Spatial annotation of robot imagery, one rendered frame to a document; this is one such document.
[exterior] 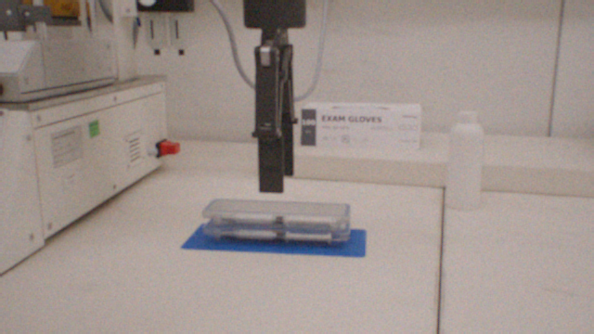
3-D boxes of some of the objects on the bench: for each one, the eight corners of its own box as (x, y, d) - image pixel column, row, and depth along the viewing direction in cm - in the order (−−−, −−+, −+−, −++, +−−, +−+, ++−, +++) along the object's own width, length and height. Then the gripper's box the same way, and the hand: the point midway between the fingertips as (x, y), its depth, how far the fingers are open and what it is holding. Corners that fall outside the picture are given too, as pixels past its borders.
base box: (6, 161, 118) (-4, 76, 114) (186, 166, 114) (182, 79, 110) (-287, 266, 66) (-324, 115, 62) (31, 280, 62) (13, 122, 58)
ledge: (297, 145, 134) (297, 126, 133) (708, 165, 114) (712, 143, 113) (256, 175, 106) (256, 152, 105) (794, 211, 86) (800, 181, 85)
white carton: (310, 134, 123) (310, 100, 121) (419, 138, 119) (420, 103, 117) (300, 146, 111) (300, 108, 109) (419, 149, 107) (421, 110, 105)
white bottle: (469, 212, 84) (476, 116, 81) (439, 206, 88) (444, 112, 84) (484, 205, 88) (492, 112, 85) (455, 199, 91) (460, 109, 88)
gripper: (260, -1, 78) (264, 164, 83) (220, -11, 58) (227, 206, 63) (316, -2, 77) (316, 165, 82) (293, -12, 57) (295, 209, 62)
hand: (277, 162), depth 72 cm, fingers open, 8 cm apart
